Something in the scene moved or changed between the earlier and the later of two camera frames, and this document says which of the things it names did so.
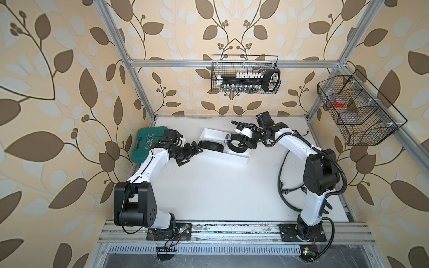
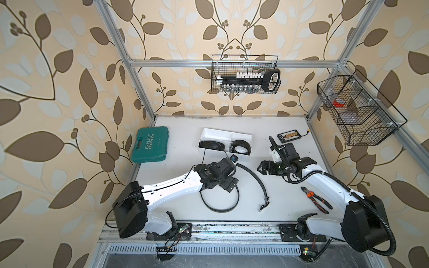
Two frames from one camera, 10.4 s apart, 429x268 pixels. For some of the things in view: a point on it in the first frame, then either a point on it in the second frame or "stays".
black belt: (282, 190) -> (266, 200)
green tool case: (145, 138) stays
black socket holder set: (267, 80) stays
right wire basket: (363, 116) stays
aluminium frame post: (104, 10) stays
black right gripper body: (257, 137) -> (281, 167)
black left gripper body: (181, 152) -> (225, 182)
